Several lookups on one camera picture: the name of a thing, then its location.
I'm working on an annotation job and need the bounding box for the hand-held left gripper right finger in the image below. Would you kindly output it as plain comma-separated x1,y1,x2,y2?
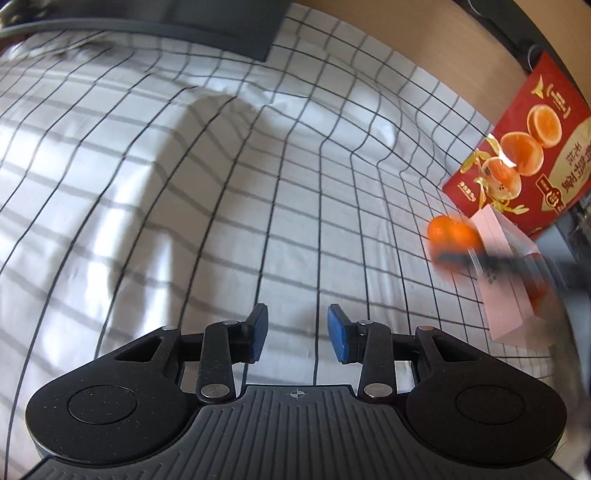
326,303,482,402

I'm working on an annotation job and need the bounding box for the red orange-print box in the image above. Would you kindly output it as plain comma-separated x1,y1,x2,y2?
442,51,591,241

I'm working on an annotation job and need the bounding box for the white black checkered cloth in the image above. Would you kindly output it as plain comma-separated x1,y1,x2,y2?
0,0,575,480

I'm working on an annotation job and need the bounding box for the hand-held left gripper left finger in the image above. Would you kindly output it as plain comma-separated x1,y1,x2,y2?
112,303,270,404

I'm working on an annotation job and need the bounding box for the pink cardboard box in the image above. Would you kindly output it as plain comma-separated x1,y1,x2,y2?
465,205,562,348

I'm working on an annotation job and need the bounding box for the black flat screen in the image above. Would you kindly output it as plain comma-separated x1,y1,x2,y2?
0,0,288,64

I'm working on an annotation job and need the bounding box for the dark rounded ledge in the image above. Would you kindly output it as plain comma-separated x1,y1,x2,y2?
456,0,591,104

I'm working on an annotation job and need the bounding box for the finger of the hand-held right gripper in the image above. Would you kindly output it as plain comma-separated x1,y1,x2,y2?
431,248,572,290

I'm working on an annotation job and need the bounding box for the black glass computer case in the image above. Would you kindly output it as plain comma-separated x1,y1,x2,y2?
537,194,591,261

